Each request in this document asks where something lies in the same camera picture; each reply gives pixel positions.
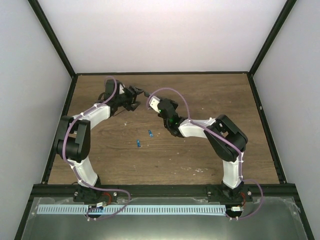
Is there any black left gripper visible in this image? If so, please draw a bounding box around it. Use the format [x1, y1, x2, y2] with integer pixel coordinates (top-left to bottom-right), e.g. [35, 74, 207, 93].
[114, 85, 144, 112]

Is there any blue battery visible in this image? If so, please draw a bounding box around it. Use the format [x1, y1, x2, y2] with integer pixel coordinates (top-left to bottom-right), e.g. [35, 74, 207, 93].
[136, 139, 141, 148]
[148, 130, 153, 138]

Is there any black remote control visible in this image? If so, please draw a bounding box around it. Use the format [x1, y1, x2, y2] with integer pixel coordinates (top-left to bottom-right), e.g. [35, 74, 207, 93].
[144, 91, 150, 98]

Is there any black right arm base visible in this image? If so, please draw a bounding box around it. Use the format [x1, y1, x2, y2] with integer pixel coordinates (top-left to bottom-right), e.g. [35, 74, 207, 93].
[206, 184, 253, 203]

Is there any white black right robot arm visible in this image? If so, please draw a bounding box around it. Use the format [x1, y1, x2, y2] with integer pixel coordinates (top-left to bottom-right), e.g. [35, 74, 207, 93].
[149, 96, 248, 202]

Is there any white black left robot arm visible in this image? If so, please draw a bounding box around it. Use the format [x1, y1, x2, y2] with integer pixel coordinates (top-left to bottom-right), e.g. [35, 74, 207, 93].
[53, 77, 144, 202]

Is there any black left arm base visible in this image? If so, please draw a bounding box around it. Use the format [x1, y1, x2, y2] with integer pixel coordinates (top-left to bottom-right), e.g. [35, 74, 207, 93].
[73, 185, 118, 204]

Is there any clear acrylic front panel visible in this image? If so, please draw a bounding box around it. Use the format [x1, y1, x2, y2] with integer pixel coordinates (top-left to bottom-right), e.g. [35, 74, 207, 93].
[21, 197, 308, 240]

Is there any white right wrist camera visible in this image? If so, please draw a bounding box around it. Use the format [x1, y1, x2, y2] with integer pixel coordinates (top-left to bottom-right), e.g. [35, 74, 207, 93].
[147, 96, 162, 114]

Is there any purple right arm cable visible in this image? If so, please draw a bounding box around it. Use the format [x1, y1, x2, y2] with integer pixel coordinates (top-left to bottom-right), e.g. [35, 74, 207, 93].
[149, 87, 264, 221]

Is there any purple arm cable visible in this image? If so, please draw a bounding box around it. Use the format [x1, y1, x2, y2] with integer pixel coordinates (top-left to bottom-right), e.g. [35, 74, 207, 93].
[62, 75, 132, 222]
[149, 87, 264, 221]

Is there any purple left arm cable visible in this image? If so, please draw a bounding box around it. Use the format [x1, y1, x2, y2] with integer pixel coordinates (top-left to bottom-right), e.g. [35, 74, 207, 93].
[62, 75, 132, 222]

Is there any light blue slotted cable duct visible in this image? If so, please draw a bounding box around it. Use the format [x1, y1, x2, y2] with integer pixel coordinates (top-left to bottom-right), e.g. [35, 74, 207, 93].
[36, 204, 226, 216]

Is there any black table frame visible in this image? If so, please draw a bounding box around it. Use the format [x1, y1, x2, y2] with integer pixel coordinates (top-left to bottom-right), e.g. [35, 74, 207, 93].
[15, 0, 314, 240]

